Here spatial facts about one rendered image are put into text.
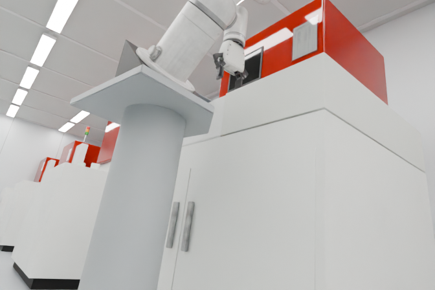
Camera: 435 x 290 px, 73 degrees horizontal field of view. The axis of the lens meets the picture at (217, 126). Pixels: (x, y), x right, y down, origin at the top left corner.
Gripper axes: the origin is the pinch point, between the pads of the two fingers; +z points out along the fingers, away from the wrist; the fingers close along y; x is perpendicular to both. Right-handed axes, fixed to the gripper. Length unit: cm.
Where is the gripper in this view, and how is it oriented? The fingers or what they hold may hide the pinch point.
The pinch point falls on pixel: (229, 81)
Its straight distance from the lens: 106.2
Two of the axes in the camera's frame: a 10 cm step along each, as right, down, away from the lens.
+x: 6.5, -1.9, -7.3
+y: -7.5, -3.2, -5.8
